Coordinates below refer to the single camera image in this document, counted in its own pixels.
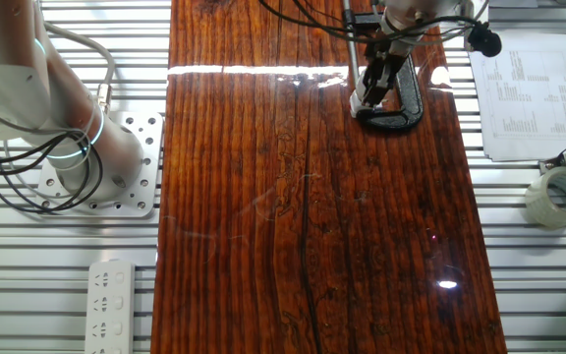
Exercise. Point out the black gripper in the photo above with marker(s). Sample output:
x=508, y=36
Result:
x=386, y=59

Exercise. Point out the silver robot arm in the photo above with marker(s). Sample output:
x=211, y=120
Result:
x=17, y=88

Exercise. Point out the white bulb socket adapter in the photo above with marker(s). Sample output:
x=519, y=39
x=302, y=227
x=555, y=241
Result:
x=355, y=108

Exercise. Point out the black C-clamp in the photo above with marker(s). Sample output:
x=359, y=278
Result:
x=411, y=105

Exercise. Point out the printed paper sheets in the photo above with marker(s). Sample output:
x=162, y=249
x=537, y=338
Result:
x=528, y=108

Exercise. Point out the brown wooden board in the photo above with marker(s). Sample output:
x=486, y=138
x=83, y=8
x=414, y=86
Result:
x=243, y=221

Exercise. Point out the clear tape roll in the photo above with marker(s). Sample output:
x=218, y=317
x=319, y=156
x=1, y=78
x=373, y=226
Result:
x=541, y=206

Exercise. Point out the white power strip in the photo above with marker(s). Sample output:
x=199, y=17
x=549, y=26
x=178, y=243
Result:
x=111, y=310

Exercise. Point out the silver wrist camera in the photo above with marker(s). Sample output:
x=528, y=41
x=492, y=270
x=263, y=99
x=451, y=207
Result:
x=467, y=19

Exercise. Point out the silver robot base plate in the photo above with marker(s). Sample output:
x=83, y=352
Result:
x=148, y=162

